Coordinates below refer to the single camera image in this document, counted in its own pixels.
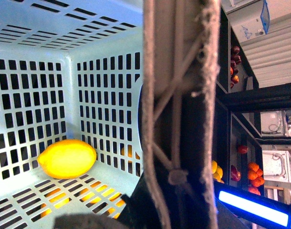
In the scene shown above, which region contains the yellow lemon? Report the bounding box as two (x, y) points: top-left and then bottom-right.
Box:
(37, 139), (97, 179)

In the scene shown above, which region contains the light blue plastic basket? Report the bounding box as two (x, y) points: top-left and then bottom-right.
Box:
(0, 0), (221, 229)

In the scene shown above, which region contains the red apples upper shelf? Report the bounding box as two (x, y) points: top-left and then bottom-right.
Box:
(230, 46), (241, 89)

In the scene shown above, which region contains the pile of oranges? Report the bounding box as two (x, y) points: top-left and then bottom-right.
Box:
(248, 162), (265, 196)

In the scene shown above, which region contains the blue white light bar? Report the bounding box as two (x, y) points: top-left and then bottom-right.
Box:
(217, 190), (291, 229)

